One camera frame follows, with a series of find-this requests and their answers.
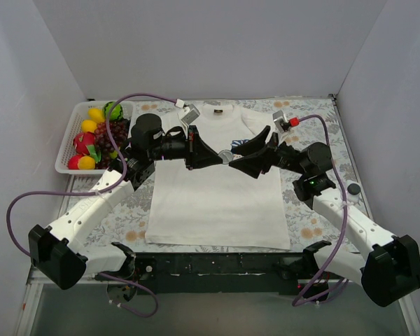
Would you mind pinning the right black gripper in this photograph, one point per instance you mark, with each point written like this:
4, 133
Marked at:
271, 150

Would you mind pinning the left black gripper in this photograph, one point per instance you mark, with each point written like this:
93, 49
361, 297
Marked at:
191, 148

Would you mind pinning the round blue yellow brooch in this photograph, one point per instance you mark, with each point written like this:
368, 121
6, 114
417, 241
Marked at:
226, 156

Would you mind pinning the white t-shirt with flower print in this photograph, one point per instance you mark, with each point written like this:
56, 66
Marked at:
219, 205

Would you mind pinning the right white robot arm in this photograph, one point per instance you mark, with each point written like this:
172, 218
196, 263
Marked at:
329, 200

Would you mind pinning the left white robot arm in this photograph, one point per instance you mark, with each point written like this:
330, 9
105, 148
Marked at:
59, 251

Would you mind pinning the purple toy grape bunch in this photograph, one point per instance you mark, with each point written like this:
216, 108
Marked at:
103, 146

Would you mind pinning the green toy watermelon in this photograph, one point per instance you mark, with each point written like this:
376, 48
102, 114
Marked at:
113, 111

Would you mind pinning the white bottle with black cap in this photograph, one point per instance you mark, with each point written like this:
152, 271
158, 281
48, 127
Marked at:
353, 192

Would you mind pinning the yellow toy lemon upper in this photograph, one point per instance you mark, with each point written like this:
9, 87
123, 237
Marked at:
96, 115

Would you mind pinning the yellow toy lemon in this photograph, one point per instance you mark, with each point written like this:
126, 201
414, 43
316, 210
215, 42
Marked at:
88, 126
96, 115

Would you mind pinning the red toy dragon fruit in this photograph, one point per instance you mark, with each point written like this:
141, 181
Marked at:
84, 143

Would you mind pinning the yellow toy lemon lower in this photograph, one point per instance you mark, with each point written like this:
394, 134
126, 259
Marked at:
88, 126

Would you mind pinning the red yellow toy mango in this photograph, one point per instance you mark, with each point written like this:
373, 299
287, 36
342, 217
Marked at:
81, 162

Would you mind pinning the white plastic fruit basket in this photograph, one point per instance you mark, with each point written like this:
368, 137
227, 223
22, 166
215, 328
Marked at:
66, 150

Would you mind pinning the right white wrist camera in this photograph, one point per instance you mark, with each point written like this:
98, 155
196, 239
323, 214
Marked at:
282, 123

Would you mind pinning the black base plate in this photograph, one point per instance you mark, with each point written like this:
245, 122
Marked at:
165, 273

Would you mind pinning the aluminium frame rail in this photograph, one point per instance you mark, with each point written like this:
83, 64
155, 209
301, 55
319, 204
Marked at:
378, 268

